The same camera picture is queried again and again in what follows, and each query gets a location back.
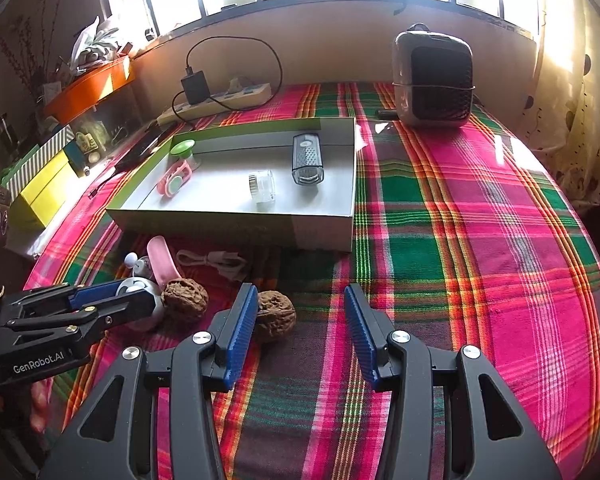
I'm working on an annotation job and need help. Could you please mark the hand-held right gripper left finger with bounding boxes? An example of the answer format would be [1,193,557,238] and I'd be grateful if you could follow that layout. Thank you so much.
[37,282,259,480]

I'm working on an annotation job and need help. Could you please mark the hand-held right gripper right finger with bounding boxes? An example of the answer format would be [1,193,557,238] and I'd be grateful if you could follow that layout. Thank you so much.
[344,282,563,480]

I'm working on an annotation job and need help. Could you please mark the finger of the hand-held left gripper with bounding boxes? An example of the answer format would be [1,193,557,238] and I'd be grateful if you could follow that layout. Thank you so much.
[22,280,153,311]
[2,297,163,342]

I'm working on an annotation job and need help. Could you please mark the panda shaped massager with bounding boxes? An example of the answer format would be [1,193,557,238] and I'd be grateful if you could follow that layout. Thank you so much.
[115,277,166,331]

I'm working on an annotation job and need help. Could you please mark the brown walnut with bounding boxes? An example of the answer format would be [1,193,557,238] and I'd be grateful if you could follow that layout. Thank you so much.
[256,290,297,343]
[161,280,209,317]

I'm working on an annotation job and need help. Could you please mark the small white knob massager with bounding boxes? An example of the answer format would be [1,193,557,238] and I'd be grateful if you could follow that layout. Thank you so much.
[124,252,153,278]

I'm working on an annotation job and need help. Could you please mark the pink oval case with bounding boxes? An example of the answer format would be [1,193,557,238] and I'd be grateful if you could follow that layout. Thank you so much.
[146,236,183,286]

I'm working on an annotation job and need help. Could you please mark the white usb cable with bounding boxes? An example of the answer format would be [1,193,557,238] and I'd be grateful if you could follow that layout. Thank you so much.
[175,249,248,281]

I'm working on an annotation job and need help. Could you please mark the pink mint clip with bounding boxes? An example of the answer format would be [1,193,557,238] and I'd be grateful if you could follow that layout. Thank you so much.
[156,159,193,198]

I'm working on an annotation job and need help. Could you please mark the green white cardboard box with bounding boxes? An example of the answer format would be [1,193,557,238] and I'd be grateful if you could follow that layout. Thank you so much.
[105,116,358,253]

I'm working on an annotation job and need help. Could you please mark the white round jar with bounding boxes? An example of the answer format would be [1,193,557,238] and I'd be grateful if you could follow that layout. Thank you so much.
[247,171,276,206]

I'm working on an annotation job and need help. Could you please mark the green capped white massager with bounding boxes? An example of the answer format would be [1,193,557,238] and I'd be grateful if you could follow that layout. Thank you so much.
[169,139,197,171]

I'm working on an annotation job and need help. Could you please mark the black power bank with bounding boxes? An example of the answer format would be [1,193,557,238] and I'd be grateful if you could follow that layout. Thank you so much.
[291,132,326,186]

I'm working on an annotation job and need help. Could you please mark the yellow box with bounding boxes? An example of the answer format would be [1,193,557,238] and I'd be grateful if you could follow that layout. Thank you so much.
[10,152,73,231]

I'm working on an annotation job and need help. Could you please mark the pink green plaid cloth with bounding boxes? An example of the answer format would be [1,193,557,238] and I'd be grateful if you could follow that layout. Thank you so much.
[22,80,600,480]

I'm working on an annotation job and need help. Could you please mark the green white striped box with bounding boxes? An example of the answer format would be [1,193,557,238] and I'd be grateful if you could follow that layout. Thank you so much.
[0,125,76,201]

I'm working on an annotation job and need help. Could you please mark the black phone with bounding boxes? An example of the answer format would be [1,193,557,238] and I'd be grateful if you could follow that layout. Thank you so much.
[115,125,176,171]

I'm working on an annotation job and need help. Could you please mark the green printed card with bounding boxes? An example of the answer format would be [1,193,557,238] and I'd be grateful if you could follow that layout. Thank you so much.
[72,130,103,158]

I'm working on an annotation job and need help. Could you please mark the dark glass jar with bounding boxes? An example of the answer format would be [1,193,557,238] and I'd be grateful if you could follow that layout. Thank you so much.
[0,112,18,156]

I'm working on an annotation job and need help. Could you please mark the orange tray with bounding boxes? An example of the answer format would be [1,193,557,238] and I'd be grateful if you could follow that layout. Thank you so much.
[44,57,133,123]

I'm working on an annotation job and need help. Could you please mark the black charger adapter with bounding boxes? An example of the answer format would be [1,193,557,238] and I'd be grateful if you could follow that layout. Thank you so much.
[181,71,211,106]

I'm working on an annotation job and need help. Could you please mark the white power strip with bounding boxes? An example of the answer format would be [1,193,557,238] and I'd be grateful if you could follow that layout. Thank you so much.
[157,80,272,123]

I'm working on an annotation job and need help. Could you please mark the white plastic bag pile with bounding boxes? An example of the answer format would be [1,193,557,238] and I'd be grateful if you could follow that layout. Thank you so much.
[70,15,126,68]

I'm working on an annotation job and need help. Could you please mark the dried twig bunch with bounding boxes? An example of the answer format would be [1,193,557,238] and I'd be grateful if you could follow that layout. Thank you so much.
[0,0,76,91]

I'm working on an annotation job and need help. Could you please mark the white black fan heater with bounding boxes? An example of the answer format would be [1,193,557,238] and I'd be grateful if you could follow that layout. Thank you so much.
[391,23,476,128]

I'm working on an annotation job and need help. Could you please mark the cream dotted curtain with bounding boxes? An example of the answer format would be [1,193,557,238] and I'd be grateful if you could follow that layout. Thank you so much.
[522,0,600,211]

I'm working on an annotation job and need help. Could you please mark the short black cable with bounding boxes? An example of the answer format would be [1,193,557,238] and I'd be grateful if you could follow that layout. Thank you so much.
[87,170,118,198]

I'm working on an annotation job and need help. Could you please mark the long black charging cable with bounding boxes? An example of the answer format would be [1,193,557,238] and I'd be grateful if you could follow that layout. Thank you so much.
[171,36,283,121]

